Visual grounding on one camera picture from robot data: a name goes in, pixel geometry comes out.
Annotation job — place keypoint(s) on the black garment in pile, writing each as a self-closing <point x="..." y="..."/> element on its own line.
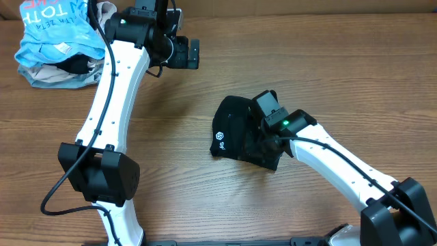
<point x="73" y="41"/>

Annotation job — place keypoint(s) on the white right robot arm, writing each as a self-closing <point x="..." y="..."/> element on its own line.
<point x="392" y="212"/>

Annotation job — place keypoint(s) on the light blue printed t-shirt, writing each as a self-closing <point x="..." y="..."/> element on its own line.
<point x="36" y="16"/>

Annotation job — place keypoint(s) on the beige garment with tag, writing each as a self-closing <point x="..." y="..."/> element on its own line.
<point x="61" y="47"/>

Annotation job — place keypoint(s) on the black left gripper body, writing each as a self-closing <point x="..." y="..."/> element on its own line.
<point x="179" y="58"/>

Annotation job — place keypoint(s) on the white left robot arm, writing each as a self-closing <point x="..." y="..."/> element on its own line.
<point x="96" y="165"/>

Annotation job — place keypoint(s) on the black t-shirt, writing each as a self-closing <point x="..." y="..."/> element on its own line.
<point x="235" y="134"/>

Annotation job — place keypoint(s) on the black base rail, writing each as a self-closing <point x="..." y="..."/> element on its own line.
<point x="294" y="241"/>

